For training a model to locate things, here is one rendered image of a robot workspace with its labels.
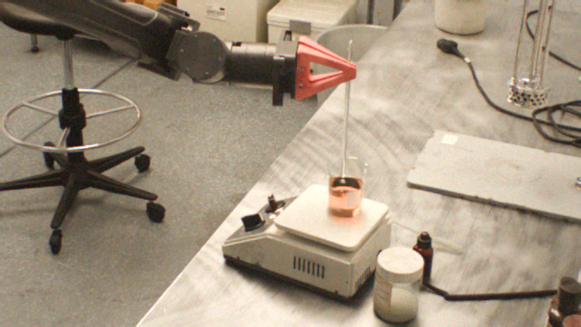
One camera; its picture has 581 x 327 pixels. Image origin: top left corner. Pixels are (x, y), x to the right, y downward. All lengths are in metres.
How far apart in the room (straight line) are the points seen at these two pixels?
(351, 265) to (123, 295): 1.37
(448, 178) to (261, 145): 1.72
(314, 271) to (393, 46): 0.90
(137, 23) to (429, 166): 0.63
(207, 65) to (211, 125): 2.23
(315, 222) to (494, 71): 0.82
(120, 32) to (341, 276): 0.42
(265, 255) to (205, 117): 2.14
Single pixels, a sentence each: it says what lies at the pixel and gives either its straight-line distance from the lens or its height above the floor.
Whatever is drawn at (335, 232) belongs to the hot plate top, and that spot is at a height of 0.84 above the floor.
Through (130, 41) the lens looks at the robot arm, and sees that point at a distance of 1.13.
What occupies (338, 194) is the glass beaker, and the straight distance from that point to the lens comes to 1.24.
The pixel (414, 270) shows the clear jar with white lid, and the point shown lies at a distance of 1.19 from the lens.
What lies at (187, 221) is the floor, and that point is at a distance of 2.81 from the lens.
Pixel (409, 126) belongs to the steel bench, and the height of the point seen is 0.75.
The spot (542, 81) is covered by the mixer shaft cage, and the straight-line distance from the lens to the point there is 1.49.
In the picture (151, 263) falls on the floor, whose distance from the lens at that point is 2.64.
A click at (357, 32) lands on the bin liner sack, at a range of 3.08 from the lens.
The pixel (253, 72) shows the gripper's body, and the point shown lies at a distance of 1.17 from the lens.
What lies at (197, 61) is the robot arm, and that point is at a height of 1.08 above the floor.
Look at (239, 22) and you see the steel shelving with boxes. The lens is 3.52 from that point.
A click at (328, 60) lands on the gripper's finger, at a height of 1.06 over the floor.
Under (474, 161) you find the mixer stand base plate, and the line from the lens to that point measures 1.60.
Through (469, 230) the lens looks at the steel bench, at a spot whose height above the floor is 0.75.
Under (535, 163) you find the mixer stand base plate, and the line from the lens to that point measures 1.63.
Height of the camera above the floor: 1.52
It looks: 29 degrees down
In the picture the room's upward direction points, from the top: 2 degrees clockwise
